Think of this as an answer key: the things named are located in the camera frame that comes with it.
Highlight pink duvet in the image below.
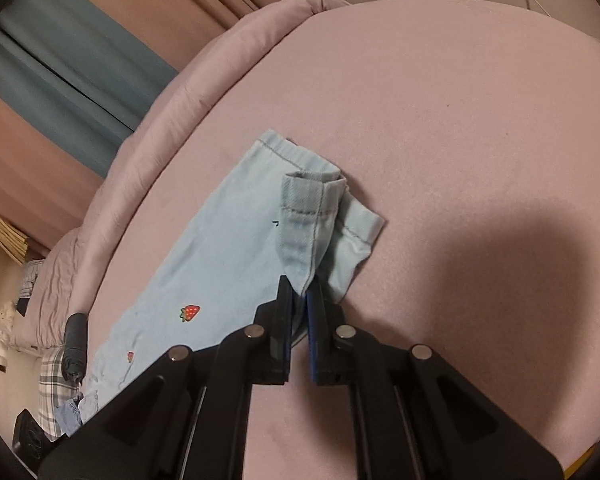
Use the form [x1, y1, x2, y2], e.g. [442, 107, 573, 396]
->
[5, 0, 353, 361]

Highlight dark folded pants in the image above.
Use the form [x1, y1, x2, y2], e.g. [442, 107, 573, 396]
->
[62, 312, 88, 386]

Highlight yellow fringed cloth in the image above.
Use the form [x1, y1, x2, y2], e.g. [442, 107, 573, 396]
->
[0, 215, 31, 263]

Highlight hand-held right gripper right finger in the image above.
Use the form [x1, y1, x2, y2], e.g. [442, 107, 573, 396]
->
[306, 279, 564, 480]

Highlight white plush toy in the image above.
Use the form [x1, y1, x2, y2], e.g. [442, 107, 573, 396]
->
[0, 304, 21, 333]

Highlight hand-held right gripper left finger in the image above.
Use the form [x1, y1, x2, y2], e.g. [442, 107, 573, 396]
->
[37, 275, 292, 480]

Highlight pink curtain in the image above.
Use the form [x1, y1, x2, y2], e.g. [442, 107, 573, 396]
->
[0, 0, 291, 256]

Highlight plaid pillow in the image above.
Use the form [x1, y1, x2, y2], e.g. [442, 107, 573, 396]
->
[37, 347, 81, 441]

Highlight blue denim shorts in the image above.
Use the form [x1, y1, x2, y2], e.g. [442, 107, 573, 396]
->
[55, 392, 88, 436]

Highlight blue curtain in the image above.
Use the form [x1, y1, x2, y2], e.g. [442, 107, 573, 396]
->
[0, 0, 181, 181]

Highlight striped blue pillow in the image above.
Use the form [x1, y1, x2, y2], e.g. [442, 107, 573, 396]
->
[20, 259, 48, 306]

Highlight light blue strawberry pants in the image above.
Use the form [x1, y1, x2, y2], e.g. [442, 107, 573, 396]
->
[82, 129, 386, 426]

